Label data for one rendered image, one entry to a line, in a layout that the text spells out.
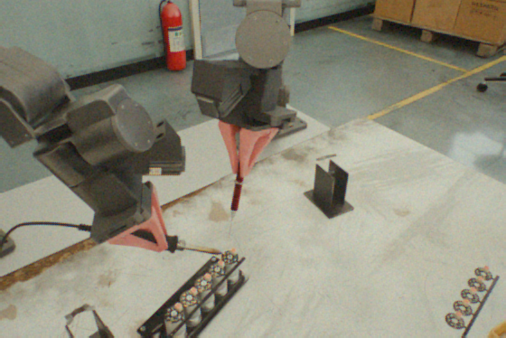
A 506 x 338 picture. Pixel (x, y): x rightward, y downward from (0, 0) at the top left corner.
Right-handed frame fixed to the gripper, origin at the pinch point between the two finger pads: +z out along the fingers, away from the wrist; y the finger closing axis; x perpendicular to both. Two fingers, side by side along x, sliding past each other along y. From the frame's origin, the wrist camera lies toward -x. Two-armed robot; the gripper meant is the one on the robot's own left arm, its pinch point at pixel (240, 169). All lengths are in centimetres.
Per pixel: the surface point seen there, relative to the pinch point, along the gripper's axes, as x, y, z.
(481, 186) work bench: 46, 28, 4
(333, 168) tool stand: 25.8, 4.7, 3.7
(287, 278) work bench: 7.3, 7.4, 17.0
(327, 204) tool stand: 23.6, 5.8, 10.0
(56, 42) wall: 132, -228, 16
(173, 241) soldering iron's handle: -6.4, -4.7, 10.8
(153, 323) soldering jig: -9.3, -3.9, 21.6
